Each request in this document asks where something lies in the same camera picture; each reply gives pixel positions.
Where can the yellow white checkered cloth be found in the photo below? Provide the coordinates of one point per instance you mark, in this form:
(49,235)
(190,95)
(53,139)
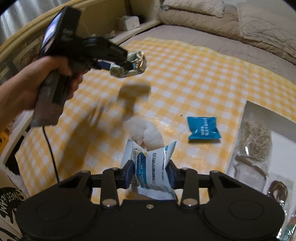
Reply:
(181,80)

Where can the beige quilted pillow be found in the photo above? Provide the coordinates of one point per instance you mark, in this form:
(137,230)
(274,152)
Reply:
(261,25)

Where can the fluffy cream pillow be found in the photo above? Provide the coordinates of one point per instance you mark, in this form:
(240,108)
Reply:
(211,7)

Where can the person's left hand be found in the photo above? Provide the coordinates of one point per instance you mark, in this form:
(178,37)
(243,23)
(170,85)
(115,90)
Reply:
(50,70)

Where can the grey toilet seat cushion pack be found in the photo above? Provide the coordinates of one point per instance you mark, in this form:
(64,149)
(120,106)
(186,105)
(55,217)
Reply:
(248,173)

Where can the bag of brown cord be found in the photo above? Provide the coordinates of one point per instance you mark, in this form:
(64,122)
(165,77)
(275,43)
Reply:
(280,189)

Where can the white fluffy cotton ball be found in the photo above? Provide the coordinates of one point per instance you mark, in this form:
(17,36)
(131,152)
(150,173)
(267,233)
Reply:
(144,133)

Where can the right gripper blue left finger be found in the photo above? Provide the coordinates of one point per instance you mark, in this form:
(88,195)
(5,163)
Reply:
(128,172)

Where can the white tissue box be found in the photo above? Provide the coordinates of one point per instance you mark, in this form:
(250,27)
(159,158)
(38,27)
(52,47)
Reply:
(127,23)

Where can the bag of beige cord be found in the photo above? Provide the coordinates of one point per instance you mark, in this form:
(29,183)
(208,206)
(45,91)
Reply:
(254,138)

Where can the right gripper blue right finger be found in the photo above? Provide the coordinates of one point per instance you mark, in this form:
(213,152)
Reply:
(171,171)

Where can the beige folded quilt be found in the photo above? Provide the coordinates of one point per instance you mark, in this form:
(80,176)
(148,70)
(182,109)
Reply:
(227,26)

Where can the person's left forearm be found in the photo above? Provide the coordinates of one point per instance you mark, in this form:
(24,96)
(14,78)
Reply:
(13,99)

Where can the blue foil packet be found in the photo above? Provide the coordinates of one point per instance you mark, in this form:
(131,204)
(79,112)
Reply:
(203,128)

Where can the white blue printed packet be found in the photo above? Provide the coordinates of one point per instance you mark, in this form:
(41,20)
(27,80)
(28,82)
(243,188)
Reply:
(150,177)

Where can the white cardboard box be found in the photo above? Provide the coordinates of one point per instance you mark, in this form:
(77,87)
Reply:
(281,159)

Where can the blue green drawstring pouch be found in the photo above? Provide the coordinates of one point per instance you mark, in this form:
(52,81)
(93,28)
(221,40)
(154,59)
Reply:
(135,64)

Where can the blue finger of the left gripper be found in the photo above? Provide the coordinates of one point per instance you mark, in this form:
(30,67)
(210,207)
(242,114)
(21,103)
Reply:
(127,65)
(104,65)

